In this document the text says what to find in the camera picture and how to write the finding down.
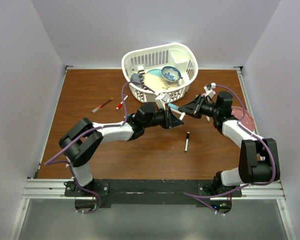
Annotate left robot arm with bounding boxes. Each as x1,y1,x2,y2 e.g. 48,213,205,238
58,102,186,196

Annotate cream and blue plate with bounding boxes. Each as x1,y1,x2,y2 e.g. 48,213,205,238
144,69,178,92

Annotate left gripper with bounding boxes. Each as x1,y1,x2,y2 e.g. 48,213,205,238
143,106,183,131

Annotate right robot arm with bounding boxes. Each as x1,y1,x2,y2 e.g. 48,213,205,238
178,91,281,197

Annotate thin red pen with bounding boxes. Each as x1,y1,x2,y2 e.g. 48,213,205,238
92,97,114,113

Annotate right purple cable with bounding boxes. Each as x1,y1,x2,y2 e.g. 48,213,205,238
183,83,277,216

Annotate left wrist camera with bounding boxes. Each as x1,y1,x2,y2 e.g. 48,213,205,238
155,92,170,110

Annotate black marker pen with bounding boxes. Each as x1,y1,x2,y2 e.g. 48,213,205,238
184,131,190,153

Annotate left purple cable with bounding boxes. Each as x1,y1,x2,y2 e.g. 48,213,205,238
43,81,163,215

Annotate white plastic basket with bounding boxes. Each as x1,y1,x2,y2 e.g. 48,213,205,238
121,42,199,103

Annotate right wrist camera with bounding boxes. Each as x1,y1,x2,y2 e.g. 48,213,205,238
203,82,216,98

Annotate purple cable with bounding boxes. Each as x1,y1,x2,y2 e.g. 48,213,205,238
183,83,277,216
43,81,163,215

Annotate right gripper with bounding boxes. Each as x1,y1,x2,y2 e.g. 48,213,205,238
179,93,220,119

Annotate striped cup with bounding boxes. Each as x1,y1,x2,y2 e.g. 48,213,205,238
137,66,148,90

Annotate blue patterned bowl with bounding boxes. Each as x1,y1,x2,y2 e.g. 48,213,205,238
161,66,181,83

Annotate blue highlighter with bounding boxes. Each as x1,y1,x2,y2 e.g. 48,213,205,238
168,103,179,111

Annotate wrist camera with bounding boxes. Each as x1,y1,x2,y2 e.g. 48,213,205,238
203,82,216,98
155,92,170,110

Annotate red marker pen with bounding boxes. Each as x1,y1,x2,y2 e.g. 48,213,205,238
116,95,129,110

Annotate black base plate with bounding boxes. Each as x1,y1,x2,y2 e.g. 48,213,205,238
64,178,243,210

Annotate aluminium frame rail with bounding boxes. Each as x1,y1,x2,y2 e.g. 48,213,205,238
21,179,68,199

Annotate pink dotted plate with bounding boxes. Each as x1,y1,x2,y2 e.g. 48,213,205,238
231,106,256,132

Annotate grey mug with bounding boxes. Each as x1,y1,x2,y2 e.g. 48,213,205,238
130,73,145,88

